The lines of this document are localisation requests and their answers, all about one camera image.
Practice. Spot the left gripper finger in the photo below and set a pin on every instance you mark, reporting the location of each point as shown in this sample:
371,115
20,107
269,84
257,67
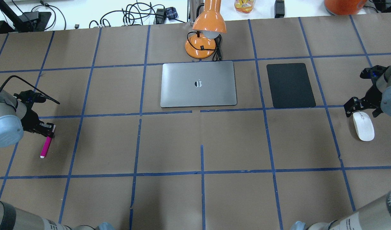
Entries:
50,134

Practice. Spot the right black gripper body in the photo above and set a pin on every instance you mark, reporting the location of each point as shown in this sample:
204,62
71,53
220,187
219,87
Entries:
372,95

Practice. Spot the white computer mouse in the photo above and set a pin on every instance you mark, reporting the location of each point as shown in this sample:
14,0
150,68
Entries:
363,126

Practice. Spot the black power adapter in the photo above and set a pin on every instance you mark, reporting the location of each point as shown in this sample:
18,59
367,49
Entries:
279,9

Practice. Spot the orange bucket grey lid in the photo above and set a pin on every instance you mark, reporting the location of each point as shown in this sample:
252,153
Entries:
344,7

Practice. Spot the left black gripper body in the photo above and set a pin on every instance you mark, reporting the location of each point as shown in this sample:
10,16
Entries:
31,118

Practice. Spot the grey closed laptop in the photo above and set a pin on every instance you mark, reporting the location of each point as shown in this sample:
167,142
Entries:
198,84

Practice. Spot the pink marker pen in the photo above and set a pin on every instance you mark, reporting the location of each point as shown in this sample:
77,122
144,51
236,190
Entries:
46,146

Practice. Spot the orange juice bottle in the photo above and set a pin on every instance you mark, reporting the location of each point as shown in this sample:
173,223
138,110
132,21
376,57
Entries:
244,6

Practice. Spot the orange desk lamp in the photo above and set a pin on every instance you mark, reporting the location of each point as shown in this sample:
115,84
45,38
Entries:
205,38

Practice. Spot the black mousepad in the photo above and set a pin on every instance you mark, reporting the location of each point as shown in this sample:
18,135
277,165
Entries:
290,86

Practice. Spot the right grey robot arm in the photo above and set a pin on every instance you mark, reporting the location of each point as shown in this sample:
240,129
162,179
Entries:
380,77

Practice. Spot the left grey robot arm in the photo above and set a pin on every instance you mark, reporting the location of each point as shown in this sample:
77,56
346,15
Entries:
17,116

